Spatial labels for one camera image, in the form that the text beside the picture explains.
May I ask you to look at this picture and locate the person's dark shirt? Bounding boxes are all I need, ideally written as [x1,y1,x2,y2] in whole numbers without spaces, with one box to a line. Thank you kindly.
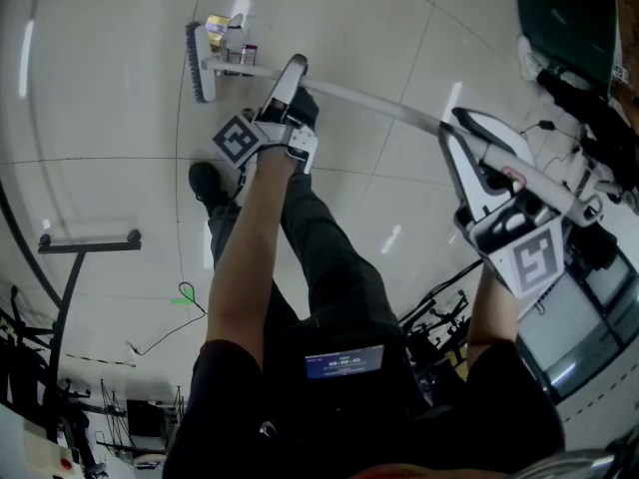
[162,335,566,479]

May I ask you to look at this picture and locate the black chest-mounted screen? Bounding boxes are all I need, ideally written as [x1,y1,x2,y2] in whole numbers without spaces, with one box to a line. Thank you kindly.
[304,343,387,381]

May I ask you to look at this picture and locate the person's left forearm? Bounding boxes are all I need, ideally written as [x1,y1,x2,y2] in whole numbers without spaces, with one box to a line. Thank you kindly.
[206,146,297,366]

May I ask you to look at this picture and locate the person's grey trousers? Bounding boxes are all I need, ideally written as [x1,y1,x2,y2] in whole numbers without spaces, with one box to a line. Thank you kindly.
[207,170,418,418]

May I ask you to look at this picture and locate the black wire rack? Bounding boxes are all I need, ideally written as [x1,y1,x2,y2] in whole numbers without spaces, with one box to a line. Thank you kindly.
[98,378,185,469]

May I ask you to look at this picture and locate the person's right black shoe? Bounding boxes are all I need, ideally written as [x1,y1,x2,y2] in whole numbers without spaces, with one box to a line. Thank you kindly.
[288,86,321,132]

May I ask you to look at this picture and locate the white panel on wheeled stand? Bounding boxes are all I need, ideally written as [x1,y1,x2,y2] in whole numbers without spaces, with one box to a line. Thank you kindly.
[0,177,144,443]

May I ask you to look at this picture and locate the black adapter cable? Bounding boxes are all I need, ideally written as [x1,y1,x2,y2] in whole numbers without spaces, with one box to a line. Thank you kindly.
[518,119,586,145]

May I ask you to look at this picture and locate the black floor cable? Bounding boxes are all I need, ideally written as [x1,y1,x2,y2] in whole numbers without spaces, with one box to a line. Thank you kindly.
[126,280,210,357]

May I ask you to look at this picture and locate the white broom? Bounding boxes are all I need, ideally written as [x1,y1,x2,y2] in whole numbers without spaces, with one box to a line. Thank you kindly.
[185,21,604,228]

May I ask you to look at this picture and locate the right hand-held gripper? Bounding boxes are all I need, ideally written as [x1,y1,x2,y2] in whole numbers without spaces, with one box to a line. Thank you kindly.
[437,107,569,301]

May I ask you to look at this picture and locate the small yellow and purple object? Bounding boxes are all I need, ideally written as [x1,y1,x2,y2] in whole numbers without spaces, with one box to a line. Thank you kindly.
[205,13,233,53]

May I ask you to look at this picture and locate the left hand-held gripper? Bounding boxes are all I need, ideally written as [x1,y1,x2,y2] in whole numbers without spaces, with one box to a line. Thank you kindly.
[212,53,320,177]

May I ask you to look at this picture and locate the person's right forearm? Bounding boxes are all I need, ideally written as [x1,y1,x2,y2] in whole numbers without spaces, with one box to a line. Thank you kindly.
[465,260,524,349]

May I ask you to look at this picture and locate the yellow black striped tape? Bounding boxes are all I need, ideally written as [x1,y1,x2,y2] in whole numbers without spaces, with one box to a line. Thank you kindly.
[64,351,138,368]

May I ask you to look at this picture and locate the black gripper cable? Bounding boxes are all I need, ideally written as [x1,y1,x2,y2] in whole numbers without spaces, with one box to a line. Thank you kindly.
[397,258,484,319]

